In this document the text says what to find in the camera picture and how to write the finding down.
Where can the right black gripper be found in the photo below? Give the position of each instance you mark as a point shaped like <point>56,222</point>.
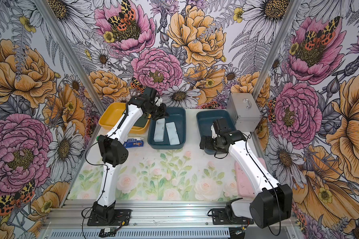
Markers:
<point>209,144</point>

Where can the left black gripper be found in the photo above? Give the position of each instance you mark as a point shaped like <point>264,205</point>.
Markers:
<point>163,114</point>

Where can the light blue pencil case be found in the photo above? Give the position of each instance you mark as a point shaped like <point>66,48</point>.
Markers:
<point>159,130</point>
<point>172,133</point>

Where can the large teal plastic tray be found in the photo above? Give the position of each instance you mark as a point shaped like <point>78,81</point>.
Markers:
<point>206,118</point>

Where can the silver metal case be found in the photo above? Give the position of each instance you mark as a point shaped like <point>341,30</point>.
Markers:
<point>244,111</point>

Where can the pink pencil case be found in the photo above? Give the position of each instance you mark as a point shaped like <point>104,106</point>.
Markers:
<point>244,186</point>

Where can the dark green pencil case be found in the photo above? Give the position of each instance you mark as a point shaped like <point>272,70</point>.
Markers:
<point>142,121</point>

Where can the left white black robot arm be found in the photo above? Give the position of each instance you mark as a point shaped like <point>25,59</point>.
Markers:
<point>114,152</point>

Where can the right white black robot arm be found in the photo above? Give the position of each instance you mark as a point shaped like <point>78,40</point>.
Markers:
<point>272,201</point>

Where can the small teal plastic tray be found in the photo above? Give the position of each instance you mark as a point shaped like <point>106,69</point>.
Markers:
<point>176,115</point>

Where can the blue white gauze bandage pack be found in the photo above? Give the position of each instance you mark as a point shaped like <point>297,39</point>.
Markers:
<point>134,142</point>

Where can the yellow plastic tray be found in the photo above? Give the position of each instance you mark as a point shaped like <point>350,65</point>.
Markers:
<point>113,114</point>

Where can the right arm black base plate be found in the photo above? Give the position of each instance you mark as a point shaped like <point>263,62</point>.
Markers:
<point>221,217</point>

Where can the white slotted cable duct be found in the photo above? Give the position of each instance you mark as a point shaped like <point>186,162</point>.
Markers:
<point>143,233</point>

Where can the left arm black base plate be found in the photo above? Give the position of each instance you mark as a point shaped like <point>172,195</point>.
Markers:
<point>114,217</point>

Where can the aluminium front rail frame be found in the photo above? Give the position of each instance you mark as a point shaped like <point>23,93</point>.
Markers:
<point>144,214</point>

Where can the left aluminium corner post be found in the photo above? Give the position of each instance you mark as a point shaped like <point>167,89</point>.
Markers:
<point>63,41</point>

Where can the aluminium corner post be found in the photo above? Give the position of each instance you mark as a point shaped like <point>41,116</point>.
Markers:
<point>63,41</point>
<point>278,40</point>

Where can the right aluminium corner post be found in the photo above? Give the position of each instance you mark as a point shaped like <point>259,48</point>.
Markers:
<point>278,40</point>

